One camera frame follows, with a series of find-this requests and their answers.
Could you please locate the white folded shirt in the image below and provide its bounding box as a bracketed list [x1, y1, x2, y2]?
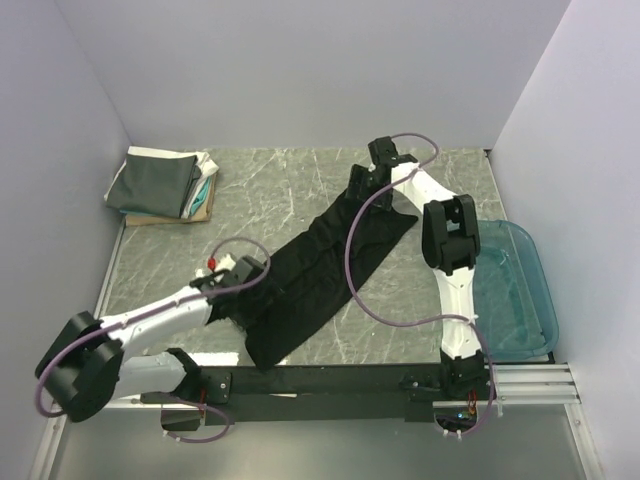
[104, 146, 219, 219]

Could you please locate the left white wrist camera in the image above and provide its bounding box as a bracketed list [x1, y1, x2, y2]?
[195, 254, 237, 277]

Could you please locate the aluminium rail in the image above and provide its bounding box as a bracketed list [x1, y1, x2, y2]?
[52, 363, 582, 411]

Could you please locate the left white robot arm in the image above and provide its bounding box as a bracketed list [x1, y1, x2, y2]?
[35, 255, 268, 422]

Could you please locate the dark green folded shirt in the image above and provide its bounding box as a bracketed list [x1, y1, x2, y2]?
[105, 154, 200, 218]

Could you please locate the teal folded shirt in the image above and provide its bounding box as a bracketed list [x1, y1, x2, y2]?
[189, 178, 211, 216]

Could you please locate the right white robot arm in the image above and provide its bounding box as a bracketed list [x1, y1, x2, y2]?
[344, 134, 490, 399]

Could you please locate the black t shirt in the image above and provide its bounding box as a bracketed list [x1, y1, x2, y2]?
[245, 194, 417, 370]

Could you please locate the black base beam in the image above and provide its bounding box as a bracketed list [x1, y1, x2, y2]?
[139, 364, 499, 431]

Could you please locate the teal plastic bin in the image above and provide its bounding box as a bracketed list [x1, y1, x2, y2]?
[473, 220, 559, 362]

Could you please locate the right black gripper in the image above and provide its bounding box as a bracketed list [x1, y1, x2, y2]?
[343, 165, 392, 216]

